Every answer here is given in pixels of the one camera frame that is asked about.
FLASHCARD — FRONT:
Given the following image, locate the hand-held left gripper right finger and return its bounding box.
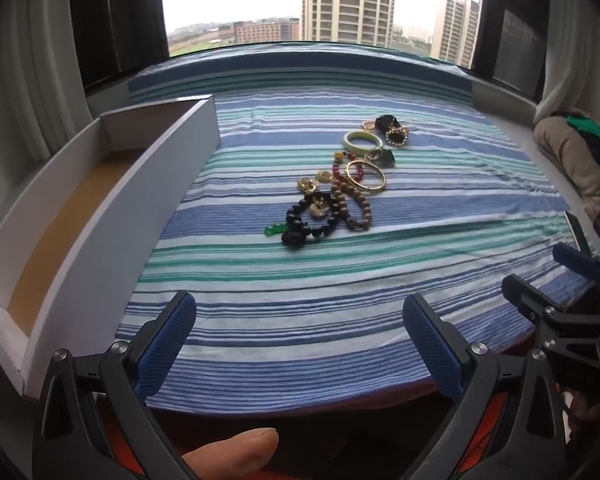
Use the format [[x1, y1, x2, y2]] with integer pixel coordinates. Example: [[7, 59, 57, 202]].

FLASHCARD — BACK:
[[400, 294, 567, 480]]

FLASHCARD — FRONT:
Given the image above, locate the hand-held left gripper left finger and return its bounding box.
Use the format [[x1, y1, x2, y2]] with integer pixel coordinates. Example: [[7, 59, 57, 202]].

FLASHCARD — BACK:
[[32, 290, 201, 480]]

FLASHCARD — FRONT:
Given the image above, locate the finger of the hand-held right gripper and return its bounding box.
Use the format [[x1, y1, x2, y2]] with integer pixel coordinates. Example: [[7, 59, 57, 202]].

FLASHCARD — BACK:
[[501, 273, 557, 324], [551, 241, 600, 287]]

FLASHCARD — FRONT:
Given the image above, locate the white cardboard box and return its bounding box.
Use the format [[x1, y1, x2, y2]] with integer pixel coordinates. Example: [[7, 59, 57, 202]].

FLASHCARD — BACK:
[[0, 95, 222, 402]]

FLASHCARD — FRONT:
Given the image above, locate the wooden bead bracelet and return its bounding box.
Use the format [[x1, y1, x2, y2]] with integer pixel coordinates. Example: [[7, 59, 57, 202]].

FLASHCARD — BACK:
[[329, 180, 377, 234]]

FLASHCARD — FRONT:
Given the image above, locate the black bead bracelet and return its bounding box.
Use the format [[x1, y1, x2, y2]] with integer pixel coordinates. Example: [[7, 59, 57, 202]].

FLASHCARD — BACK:
[[279, 195, 344, 252]]

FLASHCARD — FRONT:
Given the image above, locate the person's right hand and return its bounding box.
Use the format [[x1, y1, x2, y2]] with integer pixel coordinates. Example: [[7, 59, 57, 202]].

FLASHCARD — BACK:
[[570, 393, 600, 442]]

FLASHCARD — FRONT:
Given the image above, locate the person's left hand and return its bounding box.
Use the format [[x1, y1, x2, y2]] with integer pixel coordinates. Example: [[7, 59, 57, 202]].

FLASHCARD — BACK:
[[181, 427, 280, 474]]

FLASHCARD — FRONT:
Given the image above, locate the orange garment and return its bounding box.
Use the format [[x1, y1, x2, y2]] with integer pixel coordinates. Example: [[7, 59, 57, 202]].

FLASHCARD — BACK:
[[475, 392, 514, 461]]

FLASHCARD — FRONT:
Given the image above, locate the pile of clothes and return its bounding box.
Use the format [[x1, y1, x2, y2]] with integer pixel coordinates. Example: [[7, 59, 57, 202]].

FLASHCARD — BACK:
[[532, 115, 600, 222]]

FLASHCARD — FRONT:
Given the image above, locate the blue green striped bed sheet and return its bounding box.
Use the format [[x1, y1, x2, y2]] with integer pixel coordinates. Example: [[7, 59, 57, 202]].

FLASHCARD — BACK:
[[114, 50, 599, 417]]

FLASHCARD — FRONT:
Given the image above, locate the gold bangle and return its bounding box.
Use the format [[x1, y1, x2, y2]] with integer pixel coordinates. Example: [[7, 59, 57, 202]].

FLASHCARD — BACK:
[[343, 159, 387, 194]]

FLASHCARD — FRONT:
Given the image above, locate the pale green jade bangle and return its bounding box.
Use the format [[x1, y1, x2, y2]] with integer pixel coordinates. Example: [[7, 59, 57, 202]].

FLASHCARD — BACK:
[[342, 129, 385, 154]]

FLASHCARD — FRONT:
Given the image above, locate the black bow hair clip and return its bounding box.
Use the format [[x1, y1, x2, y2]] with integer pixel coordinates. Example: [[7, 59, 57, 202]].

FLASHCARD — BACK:
[[373, 114, 404, 134]]

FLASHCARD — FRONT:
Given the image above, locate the white curtain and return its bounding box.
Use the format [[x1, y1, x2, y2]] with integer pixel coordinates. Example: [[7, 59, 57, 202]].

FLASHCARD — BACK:
[[532, 0, 600, 127], [0, 0, 102, 163]]

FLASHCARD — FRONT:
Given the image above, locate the beige apartment building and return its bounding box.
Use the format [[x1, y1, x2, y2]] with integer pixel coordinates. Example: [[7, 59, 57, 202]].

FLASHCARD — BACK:
[[430, 0, 482, 69]]

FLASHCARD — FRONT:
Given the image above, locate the low red brick building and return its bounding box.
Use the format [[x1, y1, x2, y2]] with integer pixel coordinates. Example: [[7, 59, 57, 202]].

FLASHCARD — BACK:
[[232, 18, 301, 45]]

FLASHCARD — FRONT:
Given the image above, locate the tall beige tower building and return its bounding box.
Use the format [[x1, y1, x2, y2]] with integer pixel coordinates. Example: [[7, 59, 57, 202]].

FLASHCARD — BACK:
[[300, 0, 397, 49]]

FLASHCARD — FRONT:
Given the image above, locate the red bead bracelet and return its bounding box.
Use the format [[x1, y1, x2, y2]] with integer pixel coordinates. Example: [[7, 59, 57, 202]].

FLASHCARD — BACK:
[[330, 150, 367, 187]]

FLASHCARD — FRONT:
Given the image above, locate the dark window frame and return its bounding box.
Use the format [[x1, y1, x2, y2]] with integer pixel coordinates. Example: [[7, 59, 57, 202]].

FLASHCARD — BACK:
[[69, 0, 171, 93], [471, 0, 552, 102]]

